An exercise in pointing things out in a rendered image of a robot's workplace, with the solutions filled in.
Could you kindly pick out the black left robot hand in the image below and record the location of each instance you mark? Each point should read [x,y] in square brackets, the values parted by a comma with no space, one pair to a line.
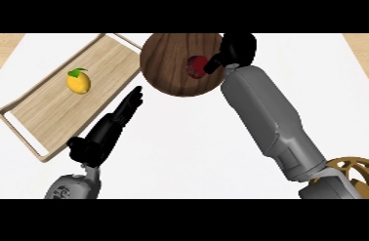
[103,134]

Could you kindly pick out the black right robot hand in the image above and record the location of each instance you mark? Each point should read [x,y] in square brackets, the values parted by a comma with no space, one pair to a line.
[238,49]

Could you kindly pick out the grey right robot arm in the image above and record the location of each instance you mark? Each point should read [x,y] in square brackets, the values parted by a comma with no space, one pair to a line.
[278,128]

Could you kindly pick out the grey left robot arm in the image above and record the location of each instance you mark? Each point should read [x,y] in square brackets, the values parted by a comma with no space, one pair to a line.
[74,186]

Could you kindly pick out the dark red cupcake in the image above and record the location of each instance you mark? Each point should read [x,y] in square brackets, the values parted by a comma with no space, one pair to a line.
[196,66]

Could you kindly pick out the round dark wooden placemat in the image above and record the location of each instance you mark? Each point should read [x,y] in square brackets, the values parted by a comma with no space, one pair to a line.
[177,64]

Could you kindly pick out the pale wooden tray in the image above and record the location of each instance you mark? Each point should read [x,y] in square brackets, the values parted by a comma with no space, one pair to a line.
[72,95]

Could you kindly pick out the yellow lemon with green leaf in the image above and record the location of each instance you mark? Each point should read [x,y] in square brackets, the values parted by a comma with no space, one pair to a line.
[78,81]

